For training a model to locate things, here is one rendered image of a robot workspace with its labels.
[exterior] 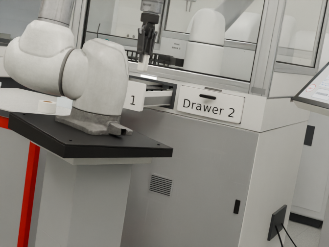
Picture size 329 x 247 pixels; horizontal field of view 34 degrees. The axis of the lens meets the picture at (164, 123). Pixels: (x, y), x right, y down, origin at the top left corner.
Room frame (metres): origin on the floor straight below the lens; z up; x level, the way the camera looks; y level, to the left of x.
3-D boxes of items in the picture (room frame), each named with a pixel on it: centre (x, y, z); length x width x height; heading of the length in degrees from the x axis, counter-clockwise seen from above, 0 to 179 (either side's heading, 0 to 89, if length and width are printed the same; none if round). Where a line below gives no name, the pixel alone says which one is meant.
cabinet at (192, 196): (2.86, -0.14, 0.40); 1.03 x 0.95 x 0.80; 65
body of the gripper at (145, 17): (2.26, 0.13, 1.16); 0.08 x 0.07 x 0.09; 155
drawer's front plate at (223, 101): (2.31, -0.18, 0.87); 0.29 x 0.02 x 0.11; 65
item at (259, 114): (2.87, -0.14, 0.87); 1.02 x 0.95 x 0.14; 65
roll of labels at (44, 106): (2.12, 0.47, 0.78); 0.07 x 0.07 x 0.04
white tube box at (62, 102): (2.37, 0.41, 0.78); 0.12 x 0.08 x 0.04; 153
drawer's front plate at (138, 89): (2.19, 0.23, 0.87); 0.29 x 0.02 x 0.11; 65
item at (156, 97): (2.38, 0.14, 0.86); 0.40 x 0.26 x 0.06; 155
